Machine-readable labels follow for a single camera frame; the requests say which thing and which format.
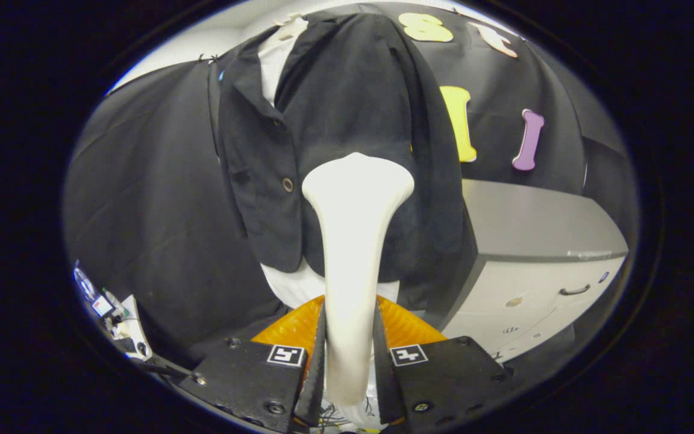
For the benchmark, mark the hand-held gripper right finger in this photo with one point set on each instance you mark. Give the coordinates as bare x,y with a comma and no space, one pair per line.
383,380

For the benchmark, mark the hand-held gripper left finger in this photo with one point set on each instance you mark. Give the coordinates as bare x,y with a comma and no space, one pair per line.
315,386

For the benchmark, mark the white garment steamer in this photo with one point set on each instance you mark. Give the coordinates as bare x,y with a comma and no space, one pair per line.
353,199

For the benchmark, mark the black blazer jacket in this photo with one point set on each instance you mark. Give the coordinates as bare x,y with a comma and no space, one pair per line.
347,90

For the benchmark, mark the cream clothes hanger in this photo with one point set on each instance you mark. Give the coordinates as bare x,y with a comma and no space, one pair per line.
291,27

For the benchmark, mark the white power strip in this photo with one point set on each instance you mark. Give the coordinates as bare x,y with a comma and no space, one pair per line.
133,325

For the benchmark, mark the grey cabinet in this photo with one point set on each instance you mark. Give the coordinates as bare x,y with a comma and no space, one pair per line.
528,223

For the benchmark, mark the small green-capped bottle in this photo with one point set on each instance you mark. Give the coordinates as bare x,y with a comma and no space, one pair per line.
115,301

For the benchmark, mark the clear plastic bag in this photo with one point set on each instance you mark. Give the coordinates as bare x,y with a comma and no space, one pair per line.
84,282

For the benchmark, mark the black backdrop cloth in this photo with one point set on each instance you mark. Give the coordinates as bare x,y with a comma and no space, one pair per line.
142,181

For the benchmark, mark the row of small cloth clips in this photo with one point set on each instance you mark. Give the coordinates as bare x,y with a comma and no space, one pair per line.
205,58

